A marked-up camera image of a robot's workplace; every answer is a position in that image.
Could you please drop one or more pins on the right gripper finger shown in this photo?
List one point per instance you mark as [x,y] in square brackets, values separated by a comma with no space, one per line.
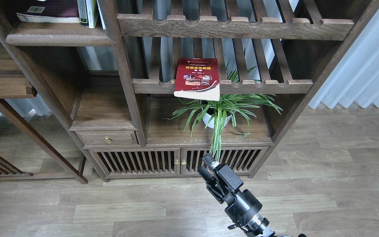
[208,178]
[211,163]

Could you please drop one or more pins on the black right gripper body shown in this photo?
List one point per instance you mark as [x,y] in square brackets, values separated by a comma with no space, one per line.
[224,185]

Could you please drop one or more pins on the red paperback book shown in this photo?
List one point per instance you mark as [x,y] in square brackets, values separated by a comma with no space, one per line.
[197,78]

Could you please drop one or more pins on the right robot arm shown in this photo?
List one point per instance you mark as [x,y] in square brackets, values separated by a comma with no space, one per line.
[255,230]

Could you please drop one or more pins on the white plant pot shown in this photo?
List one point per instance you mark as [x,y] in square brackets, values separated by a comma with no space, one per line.
[210,122]

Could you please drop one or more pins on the spider plant leaves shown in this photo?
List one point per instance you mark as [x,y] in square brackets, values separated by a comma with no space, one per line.
[232,104]

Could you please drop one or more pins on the dark wooden bookshelf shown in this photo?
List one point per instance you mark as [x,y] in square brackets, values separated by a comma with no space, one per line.
[119,82]

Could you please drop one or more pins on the brass drawer knob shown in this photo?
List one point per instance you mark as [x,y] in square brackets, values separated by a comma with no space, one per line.
[108,140]

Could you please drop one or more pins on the white curtain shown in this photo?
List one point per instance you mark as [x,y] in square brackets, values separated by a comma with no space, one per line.
[355,80]

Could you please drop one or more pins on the dark spine upright book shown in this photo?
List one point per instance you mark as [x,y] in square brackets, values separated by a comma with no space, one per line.
[82,10]

